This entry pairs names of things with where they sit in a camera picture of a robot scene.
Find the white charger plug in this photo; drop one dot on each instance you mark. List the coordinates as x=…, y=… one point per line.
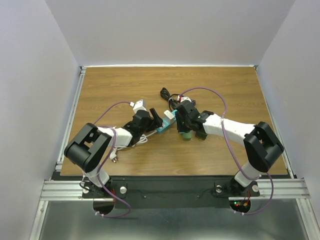
x=169, y=117

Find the blue usb socket strip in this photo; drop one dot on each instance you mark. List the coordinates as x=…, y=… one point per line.
x=164, y=127

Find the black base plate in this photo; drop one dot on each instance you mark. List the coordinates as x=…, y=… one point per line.
x=168, y=192

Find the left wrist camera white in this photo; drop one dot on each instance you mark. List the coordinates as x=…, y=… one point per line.
x=139, y=105

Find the dark green cube adapter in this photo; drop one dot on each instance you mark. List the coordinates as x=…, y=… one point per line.
x=201, y=135

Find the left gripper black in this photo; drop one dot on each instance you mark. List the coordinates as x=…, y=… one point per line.
x=155, y=123

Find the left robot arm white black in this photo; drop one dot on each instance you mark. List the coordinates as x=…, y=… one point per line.
x=89, y=145

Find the green power strip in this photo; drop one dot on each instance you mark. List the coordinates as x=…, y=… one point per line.
x=186, y=136

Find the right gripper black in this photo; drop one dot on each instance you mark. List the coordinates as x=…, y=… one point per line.
x=180, y=126

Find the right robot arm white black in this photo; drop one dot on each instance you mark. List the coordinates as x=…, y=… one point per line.
x=262, y=146

